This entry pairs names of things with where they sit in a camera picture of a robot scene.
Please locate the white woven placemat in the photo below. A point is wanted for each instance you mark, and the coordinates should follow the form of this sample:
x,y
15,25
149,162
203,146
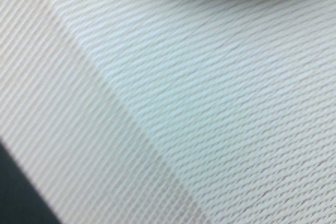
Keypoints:
x,y
168,111

